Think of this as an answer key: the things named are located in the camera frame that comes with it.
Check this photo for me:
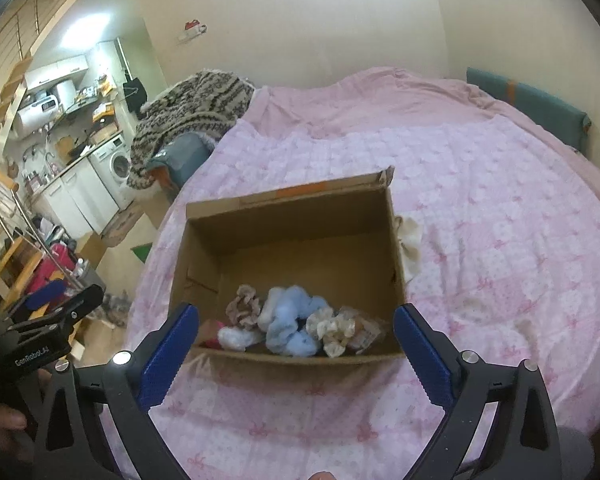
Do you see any orange packaged item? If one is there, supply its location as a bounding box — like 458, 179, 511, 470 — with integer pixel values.
338, 307, 389, 354

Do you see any beige lace scrunchie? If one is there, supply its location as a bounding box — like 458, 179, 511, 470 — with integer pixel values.
225, 284, 262, 330

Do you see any cream ruffled scrunchie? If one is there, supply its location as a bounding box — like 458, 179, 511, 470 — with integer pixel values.
306, 307, 356, 358

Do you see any blue fluffy plush toy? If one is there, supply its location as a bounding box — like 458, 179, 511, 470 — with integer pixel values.
258, 285, 332, 358

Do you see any person left hand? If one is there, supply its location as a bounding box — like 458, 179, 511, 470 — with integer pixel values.
0, 403, 33, 463

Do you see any red bag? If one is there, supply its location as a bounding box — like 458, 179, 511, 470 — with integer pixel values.
26, 242, 76, 294

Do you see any white kitchen cabinet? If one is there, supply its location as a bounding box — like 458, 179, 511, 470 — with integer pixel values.
31, 158, 119, 240

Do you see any white washing machine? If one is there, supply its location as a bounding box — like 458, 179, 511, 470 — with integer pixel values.
88, 133, 133, 210

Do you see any white microwave oven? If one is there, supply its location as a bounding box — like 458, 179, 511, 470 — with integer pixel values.
12, 96, 59, 138

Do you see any pink floral quilt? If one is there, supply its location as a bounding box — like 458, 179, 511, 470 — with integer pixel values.
126, 67, 600, 479

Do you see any brown cardboard box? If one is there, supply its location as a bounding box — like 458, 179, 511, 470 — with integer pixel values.
168, 164, 409, 363

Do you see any brown patterned knit blanket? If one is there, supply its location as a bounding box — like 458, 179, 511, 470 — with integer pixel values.
126, 70, 256, 192

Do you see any teal headboard cushion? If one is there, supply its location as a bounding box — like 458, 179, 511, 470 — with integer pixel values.
466, 67, 592, 155

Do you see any wooden stair rail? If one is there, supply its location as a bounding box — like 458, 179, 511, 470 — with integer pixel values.
0, 54, 46, 302

